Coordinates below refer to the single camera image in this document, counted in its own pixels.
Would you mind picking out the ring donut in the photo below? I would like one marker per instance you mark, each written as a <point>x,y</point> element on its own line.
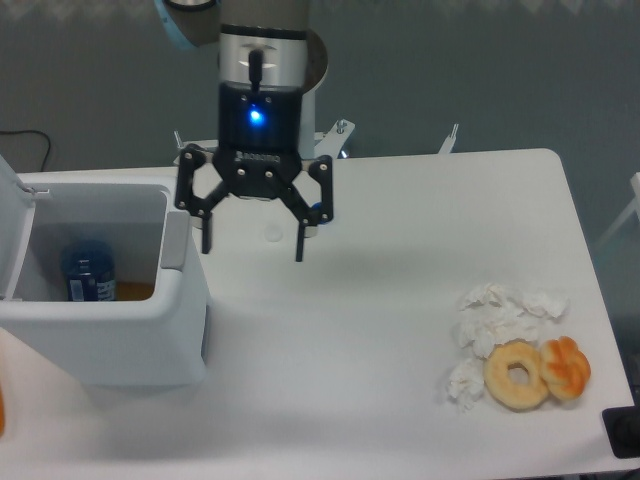
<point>512,376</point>

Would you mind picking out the clear plastic cap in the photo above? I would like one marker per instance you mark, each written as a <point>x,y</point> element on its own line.
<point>273,233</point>

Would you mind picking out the white trash can lid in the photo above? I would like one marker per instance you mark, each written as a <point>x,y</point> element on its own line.
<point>17,214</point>

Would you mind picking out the orange glazed pastry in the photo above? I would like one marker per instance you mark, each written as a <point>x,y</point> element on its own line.
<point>564,368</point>

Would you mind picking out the orange object at left edge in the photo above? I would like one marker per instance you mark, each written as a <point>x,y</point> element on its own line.
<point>2,413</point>

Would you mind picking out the blue can in bin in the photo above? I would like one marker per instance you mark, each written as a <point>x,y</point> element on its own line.
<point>89,271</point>

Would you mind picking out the large crumpled white tissue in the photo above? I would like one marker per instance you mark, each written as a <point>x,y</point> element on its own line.
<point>494,314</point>

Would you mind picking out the black device at edge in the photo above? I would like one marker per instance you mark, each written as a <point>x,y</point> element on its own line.
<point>622,428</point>

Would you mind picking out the white trash can body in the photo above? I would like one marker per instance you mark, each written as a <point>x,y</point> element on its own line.
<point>156,341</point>

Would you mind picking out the white table bracket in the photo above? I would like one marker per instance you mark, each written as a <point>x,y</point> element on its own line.
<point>450,140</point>

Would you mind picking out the blue bottle cap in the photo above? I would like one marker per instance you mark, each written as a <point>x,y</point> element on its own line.
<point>321,213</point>

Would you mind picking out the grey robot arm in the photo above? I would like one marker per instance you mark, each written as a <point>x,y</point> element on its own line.
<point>197,23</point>

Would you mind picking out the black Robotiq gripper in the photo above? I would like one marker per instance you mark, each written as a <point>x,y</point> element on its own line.
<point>258,135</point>

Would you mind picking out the white frame at right edge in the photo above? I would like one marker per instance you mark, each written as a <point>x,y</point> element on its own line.
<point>629,211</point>

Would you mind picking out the small crumpled white tissue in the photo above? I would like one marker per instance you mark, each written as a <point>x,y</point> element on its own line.
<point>466,383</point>

